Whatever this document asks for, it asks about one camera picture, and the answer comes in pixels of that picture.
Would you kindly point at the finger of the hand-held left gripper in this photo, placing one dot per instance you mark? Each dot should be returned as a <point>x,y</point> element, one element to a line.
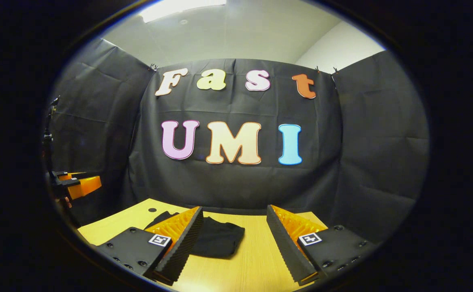
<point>64,174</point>
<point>88,186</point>

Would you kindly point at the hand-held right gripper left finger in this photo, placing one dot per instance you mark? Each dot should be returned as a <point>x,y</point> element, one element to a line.
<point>183,247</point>

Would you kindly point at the black backdrop cloth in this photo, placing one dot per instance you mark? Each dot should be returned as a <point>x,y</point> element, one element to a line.
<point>228,186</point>

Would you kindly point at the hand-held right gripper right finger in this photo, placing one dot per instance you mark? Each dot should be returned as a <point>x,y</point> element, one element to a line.
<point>287,251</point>

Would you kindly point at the black button shirt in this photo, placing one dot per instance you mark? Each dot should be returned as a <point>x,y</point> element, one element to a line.
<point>220,239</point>

